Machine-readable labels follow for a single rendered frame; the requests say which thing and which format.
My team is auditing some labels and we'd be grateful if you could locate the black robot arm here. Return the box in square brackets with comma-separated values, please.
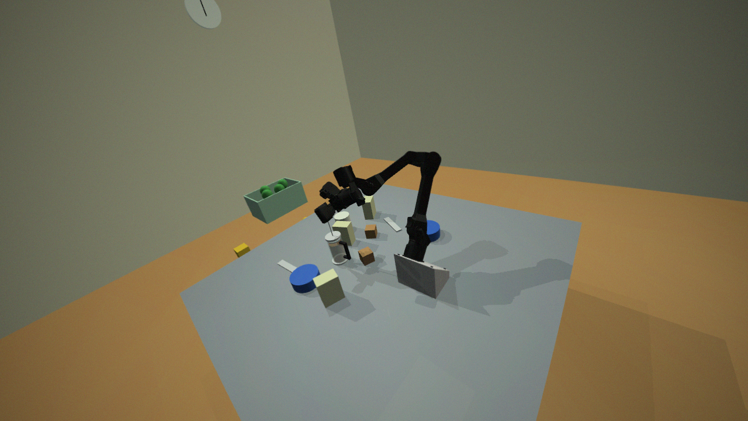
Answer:
[319, 151, 441, 263]

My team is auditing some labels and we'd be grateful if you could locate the pale green rectangular block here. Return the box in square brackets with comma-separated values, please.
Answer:
[332, 221, 356, 246]
[362, 195, 376, 220]
[313, 269, 345, 308]

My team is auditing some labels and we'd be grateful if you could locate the pale grey cylinder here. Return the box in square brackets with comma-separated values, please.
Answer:
[334, 212, 351, 222]

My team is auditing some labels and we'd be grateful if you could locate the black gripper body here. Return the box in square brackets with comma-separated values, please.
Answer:
[314, 188, 350, 223]

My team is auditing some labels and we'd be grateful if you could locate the brown box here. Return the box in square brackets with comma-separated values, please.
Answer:
[358, 247, 375, 266]
[365, 225, 378, 239]

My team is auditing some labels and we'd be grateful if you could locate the dark blue short cylinder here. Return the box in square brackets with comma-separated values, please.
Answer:
[427, 220, 441, 242]
[289, 264, 320, 294]

